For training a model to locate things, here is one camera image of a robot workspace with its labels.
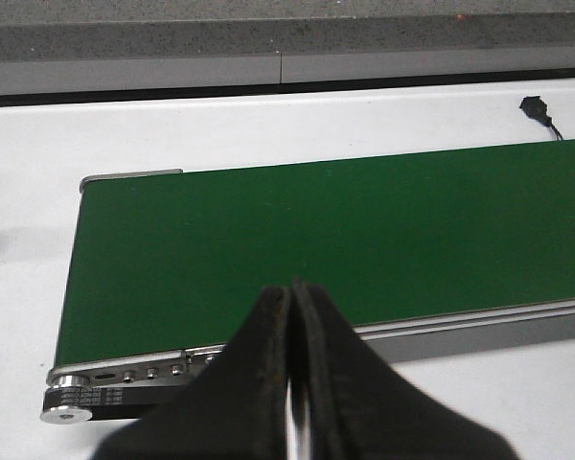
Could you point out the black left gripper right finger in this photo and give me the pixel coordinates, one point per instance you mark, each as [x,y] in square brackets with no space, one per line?
[351,405]

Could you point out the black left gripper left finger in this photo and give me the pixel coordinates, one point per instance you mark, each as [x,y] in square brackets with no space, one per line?
[235,409]

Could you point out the black timing drive belt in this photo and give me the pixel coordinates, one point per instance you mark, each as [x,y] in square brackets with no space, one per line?
[77,404]

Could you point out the green conveyor belt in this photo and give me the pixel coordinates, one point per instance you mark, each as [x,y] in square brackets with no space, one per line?
[316,249]

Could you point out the grey stone counter left slab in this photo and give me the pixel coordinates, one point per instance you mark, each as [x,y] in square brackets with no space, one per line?
[64,30]

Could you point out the aluminium conveyor frame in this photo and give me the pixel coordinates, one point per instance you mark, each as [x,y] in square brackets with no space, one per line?
[124,371]

